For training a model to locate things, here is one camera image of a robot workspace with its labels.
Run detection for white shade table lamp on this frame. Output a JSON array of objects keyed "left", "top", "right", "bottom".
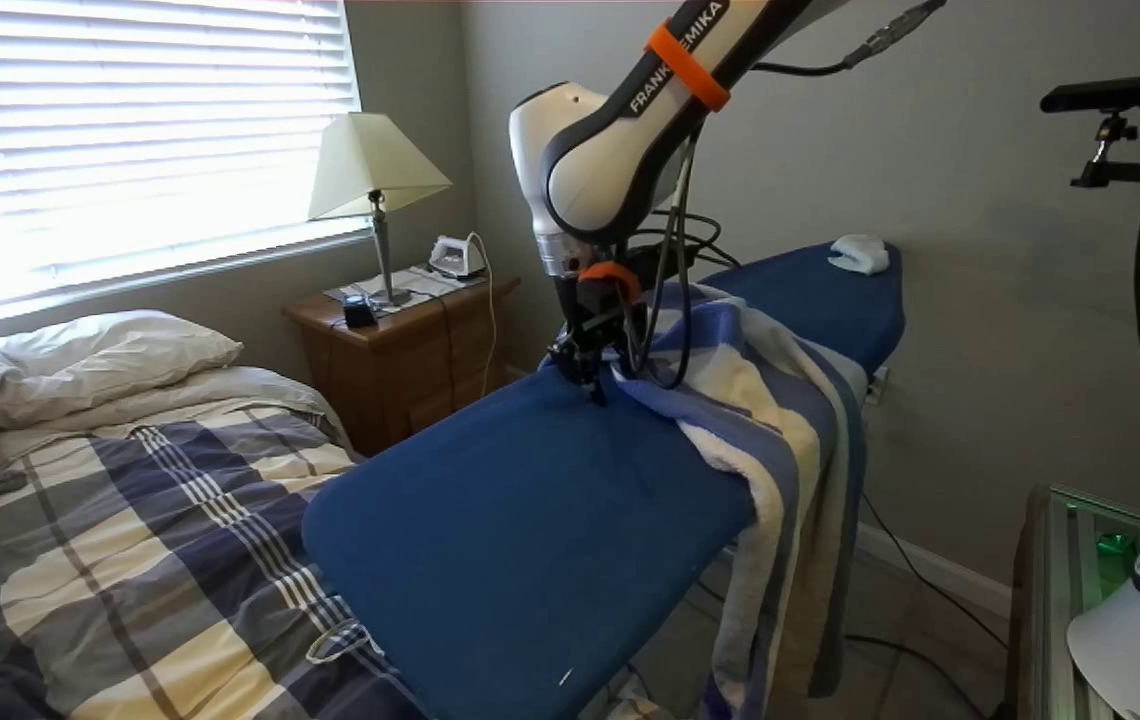
[{"left": 305, "top": 106, "right": 455, "bottom": 307}]

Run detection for white pillow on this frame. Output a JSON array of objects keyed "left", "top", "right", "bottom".
[{"left": 0, "top": 307, "right": 249, "bottom": 433}]

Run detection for wooden nightstand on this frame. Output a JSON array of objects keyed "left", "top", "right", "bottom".
[{"left": 279, "top": 273, "right": 521, "bottom": 461}]

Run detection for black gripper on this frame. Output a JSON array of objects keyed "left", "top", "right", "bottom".
[{"left": 553, "top": 264, "right": 654, "bottom": 395}]

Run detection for black floor cable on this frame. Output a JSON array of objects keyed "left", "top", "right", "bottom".
[{"left": 855, "top": 495, "right": 1017, "bottom": 720}]

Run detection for white clothes iron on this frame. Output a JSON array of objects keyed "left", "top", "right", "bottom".
[{"left": 423, "top": 231, "right": 494, "bottom": 282}]

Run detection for black camera on mount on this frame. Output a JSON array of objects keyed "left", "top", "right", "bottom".
[{"left": 1042, "top": 67, "right": 1140, "bottom": 116}]

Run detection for white window blinds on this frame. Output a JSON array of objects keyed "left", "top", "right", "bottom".
[{"left": 0, "top": 0, "right": 368, "bottom": 328}]

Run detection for robot mounting platform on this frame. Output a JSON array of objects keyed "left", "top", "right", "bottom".
[{"left": 1014, "top": 485, "right": 1140, "bottom": 720}]

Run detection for blue white striped towel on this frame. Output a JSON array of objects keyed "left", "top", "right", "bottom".
[{"left": 593, "top": 282, "right": 872, "bottom": 720}]

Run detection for blue ironing board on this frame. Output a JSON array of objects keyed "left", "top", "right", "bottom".
[{"left": 302, "top": 237, "right": 910, "bottom": 720}]

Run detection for white papers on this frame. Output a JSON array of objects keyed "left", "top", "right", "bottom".
[{"left": 326, "top": 258, "right": 467, "bottom": 316}]

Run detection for black wrist cable bundle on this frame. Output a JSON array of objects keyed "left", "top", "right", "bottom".
[{"left": 619, "top": 133, "right": 747, "bottom": 392}]

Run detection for small dark clock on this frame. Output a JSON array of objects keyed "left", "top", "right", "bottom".
[{"left": 340, "top": 292, "right": 383, "bottom": 334}]

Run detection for small white object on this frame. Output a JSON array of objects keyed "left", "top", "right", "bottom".
[{"left": 823, "top": 231, "right": 894, "bottom": 278}]

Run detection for plaid bed comforter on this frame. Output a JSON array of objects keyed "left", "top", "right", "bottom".
[{"left": 0, "top": 385, "right": 430, "bottom": 720}]

